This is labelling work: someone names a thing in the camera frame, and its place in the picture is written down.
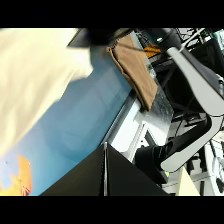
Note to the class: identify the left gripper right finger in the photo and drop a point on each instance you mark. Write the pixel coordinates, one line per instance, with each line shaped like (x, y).
(128, 180)

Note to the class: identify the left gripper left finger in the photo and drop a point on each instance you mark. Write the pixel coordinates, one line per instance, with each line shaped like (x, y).
(87, 180)

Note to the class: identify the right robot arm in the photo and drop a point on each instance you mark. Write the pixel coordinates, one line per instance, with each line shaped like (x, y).
(196, 110)

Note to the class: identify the brown garment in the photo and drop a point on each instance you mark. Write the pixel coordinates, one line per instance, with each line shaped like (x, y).
(136, 70)

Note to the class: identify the cream garment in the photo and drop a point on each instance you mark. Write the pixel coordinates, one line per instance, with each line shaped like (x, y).
(31, 76)

